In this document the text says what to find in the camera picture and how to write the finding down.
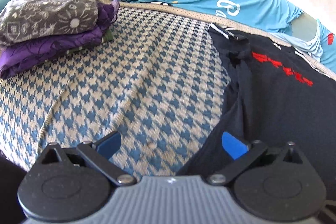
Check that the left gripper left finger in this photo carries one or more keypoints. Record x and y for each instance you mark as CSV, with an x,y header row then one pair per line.
x,y
96,155

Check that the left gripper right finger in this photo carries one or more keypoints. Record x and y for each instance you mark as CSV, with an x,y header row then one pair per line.
x,y
243,154

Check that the black t-shirt red print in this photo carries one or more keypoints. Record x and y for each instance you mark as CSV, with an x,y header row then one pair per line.
x,y
273,96

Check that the blue houndstooth mattress cover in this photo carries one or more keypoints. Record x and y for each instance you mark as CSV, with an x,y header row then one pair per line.
x,y
156,78

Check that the purple folded cloth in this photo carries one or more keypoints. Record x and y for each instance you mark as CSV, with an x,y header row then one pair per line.
x,y
25,55

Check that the grey patterned folded cloth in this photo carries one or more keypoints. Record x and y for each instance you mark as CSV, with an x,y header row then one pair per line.
x,y
23,20

